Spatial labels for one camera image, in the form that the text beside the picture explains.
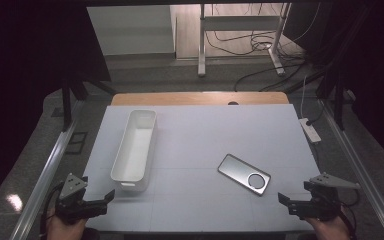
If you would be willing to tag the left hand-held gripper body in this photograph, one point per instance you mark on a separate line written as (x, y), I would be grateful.
(71, 203)

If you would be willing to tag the silver phone case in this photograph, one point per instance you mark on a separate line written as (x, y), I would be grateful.
(236, 170)

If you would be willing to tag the aluminium rail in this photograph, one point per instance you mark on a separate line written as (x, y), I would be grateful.
(363, 166)
(46, 173)

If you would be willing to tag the white plastic storage bin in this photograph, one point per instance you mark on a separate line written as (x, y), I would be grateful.
(135, 150)

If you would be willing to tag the white power strip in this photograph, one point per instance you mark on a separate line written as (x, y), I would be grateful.
(310, 130)

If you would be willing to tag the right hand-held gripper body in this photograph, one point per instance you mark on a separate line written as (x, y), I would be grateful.
(323, 200)

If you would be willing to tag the white table cover board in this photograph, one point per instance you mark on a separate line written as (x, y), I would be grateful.
(196, 133)

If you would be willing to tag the black curtain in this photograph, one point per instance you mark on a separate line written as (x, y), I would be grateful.
(373, 66)
(30, 50)

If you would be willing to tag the person's right hand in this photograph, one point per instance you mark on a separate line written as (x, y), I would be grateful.
(330, 230)

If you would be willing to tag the white cabinet panel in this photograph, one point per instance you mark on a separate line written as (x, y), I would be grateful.
(130, 30)

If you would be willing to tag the black floor plate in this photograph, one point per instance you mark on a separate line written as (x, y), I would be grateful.
(76, 143)

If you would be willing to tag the white metal desk frame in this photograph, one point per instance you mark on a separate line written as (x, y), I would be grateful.
(240, 22)

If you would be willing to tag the black metal stand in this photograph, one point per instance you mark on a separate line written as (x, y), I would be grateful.
(67, 106)
(339, 103)

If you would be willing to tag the person's left hand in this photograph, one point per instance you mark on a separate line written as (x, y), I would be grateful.
(63, 230)

